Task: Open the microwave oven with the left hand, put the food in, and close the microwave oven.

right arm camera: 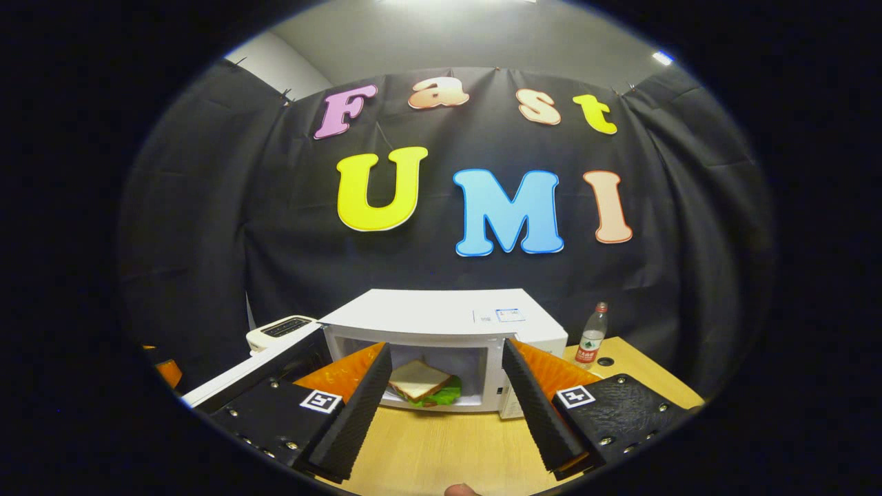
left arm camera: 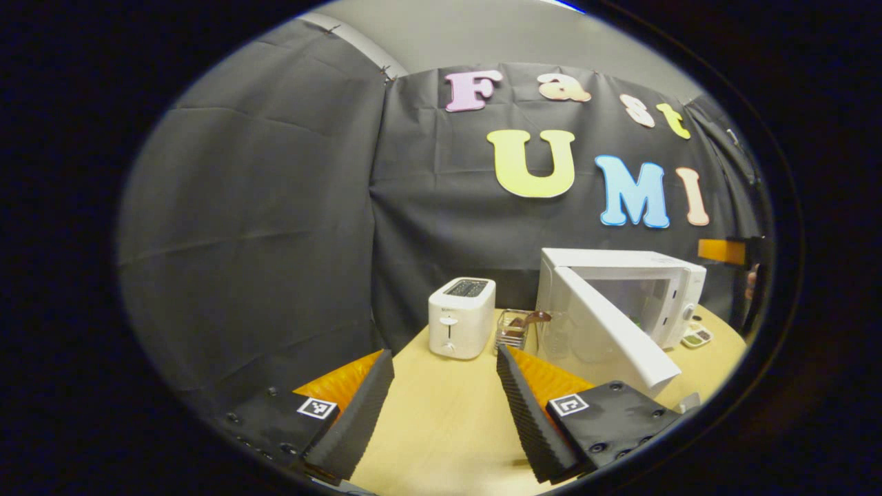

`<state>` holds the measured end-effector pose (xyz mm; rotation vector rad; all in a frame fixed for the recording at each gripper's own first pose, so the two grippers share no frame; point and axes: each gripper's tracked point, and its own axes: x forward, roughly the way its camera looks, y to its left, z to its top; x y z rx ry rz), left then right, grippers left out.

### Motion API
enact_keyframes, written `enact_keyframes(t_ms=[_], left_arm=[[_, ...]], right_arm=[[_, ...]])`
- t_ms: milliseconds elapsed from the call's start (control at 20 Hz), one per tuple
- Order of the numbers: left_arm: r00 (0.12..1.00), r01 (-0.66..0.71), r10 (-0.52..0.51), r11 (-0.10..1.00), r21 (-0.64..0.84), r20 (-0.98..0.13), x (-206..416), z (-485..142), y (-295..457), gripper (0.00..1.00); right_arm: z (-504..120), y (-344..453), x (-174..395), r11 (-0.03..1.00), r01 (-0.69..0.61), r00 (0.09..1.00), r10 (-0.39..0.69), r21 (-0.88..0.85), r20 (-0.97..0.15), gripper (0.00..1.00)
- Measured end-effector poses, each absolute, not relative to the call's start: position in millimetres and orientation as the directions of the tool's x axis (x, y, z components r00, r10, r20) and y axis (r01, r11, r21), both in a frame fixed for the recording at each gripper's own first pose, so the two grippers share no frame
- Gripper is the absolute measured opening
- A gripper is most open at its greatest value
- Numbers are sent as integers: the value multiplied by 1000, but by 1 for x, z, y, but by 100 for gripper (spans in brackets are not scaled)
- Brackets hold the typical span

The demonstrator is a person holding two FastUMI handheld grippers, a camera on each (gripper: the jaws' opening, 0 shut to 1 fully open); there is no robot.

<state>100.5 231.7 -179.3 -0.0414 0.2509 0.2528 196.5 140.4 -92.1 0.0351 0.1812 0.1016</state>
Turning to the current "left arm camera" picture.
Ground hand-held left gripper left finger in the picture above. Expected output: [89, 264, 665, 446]
[207, 349, 395, 483]

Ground white microwave oven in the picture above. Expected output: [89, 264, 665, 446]
[536, 248, 708, 399]

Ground white toaster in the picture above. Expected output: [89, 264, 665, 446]
[428, 277, 497, 360]

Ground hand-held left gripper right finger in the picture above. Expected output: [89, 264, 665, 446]
[496, 344, 683, 485]

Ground black backdrop cloth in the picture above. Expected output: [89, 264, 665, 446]
[117, 17, 766, 414]

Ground metal wire rack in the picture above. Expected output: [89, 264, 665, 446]
[495, 309, 552, 353]

